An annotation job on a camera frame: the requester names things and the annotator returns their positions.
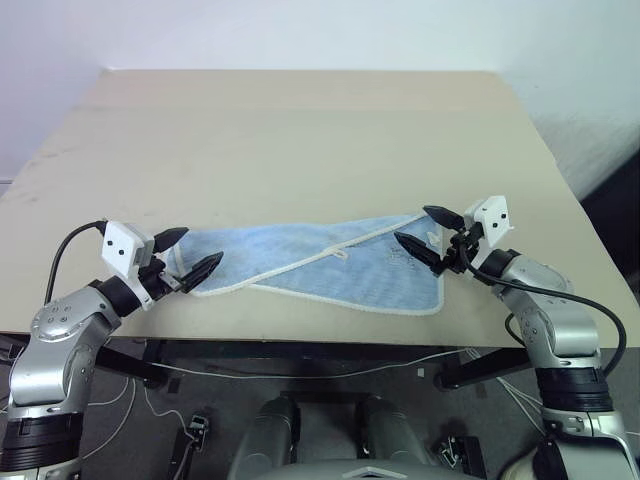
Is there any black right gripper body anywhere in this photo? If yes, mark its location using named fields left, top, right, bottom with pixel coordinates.
left=439, top=221, right=486, bottom=276

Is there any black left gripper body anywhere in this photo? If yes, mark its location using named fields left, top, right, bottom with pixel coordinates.
left=134, top=253, right=189, bottom=302

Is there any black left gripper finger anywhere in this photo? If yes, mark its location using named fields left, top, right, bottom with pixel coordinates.
left=180, top=251, right=225, bottom=295
left=151, top=227, right=190, bottom=254

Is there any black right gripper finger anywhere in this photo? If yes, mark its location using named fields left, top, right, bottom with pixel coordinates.
left=393, top=231, right=445, bottom=276
left=422, top=204, right=466, bottom=232

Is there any light blue towel white trim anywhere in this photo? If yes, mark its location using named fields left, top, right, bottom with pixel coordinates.
left=166, top=211, right=447, bottom=318

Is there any small black floor device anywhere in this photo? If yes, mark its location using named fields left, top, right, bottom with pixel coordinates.
left=186, top=412, right=210, bottom=442

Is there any grey rounded robot leg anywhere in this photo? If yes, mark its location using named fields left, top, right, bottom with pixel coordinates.
left=358, top=394, right=432, bottom=467
left=227, top=396, right=302, bottom=479

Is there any black floor clamp device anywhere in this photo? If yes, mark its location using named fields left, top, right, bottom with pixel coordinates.
left=430, top=434, right=488, bottom=479

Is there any silver robot torso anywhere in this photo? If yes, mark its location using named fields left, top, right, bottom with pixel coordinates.
left=249, top=461, right=484, bottom=480

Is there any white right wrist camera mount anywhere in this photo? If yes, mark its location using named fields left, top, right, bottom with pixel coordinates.
left=462, top=195, right=517, bottom=270

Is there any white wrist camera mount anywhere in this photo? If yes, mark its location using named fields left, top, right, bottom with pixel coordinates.
left=101, top=220, right=156, bottom=307
left=462, top=195, right=517, bottom=270

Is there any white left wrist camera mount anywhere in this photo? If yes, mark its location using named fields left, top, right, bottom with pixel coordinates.
left=101, top=220, right=156, bottom=307

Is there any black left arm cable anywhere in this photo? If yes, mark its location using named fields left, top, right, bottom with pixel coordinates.
left=44, top=220, right=109, bottom=306

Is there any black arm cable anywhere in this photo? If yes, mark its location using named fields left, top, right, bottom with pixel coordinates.
left=44, top=220, right=109, bottom=306
left=459, top=244, right=628, bottom=377

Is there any long white floor cable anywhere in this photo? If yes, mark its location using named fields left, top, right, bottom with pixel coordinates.
left=79, top=348, right=476, bottom=459

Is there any black metal table frame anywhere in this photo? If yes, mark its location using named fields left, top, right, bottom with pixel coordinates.
left=93, top=338, right=533, bottom=392

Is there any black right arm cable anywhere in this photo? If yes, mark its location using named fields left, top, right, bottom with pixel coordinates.
left=459, top=244, right=628, bottom=377

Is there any thin white wire bundle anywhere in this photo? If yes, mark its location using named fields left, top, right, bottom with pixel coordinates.
left=462, top=348, right=554, bottom=439

